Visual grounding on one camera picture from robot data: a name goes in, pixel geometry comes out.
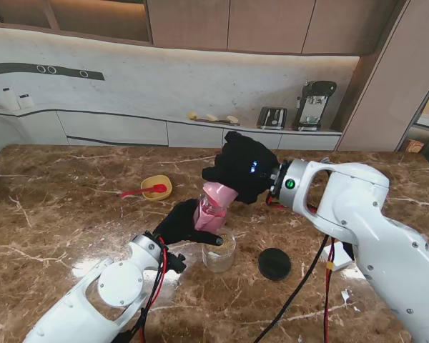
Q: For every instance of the black toaster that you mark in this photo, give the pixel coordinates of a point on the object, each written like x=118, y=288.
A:
x=271, y=118

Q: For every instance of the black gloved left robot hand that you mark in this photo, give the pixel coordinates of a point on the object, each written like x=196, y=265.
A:
x=178, y=223

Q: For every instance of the tall white bottle black cap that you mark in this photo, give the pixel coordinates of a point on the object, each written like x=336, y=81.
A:
x=9, y=100

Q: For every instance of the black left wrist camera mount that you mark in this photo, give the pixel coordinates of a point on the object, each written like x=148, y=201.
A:
x=176, y=261

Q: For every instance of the dark wooden serving board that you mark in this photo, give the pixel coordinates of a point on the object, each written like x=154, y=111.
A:
x=218, y=121

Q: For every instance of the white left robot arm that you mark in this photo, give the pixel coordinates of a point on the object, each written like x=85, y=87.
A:
x=96, y=296

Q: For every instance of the clear glass grain jar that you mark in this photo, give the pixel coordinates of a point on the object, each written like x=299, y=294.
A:
x=219, y=257

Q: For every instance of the yellow plastic bowl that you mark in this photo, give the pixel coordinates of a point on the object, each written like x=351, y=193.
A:
x=157, y=193

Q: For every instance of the pink measuring cup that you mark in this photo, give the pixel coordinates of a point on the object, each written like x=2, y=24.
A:
x=220, y=194

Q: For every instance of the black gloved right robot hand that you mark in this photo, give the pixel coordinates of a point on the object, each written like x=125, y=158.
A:
x=243, y=164

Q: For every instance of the yellow bread piece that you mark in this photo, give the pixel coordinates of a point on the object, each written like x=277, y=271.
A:
x=192, y=115
x=231, y=119
x=211, y=117

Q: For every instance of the black round jar lid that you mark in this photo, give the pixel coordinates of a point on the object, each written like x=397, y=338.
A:
x=274, y=264

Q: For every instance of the orange printed box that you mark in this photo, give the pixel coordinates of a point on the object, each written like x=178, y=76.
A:
x=413, y=146

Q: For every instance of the pink container with white lid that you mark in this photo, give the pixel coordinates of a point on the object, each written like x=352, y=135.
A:
x=209, y=219

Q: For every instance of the small white paper scrap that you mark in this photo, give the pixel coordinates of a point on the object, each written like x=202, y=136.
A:
x=345, y=296

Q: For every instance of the wooden wall cabinets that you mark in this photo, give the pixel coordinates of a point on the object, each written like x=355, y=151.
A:
x=264, y=25

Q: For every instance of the red measuring spoon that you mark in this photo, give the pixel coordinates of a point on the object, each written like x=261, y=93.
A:
x=143, y=191

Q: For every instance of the black wall panel with rings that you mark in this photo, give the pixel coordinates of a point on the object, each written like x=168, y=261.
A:
x=21, y=68

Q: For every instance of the black espresso machine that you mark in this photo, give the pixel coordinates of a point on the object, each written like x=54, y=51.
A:
x=314, y=103

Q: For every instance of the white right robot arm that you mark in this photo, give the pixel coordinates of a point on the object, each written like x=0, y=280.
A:
x=364, y=228

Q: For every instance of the short white bottle black cap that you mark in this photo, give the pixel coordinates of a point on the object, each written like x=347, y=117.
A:
x=25, y=101

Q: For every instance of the white counter cabinet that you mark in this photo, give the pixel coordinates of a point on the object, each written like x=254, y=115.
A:
x=111, y=128

